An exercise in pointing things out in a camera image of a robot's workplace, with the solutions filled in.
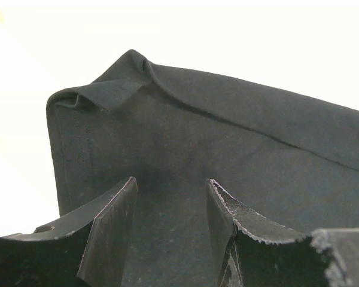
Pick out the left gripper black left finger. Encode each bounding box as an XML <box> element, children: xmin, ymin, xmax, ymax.
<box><xmin>0</xmin><ymin>177</ymin><xmax>138</xmax><ymax>287</ymax></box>

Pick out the black t shirt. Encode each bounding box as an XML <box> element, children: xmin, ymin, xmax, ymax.
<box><xmin>47</xmin><ymin>50</ymin><xmax>359</xmax><ymax>286</ymax></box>

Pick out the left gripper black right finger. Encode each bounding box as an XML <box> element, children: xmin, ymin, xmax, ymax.
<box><xmin>205</xmin><ymin>178</ymin><xmax>359</xmax><ymax>287</ymax></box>

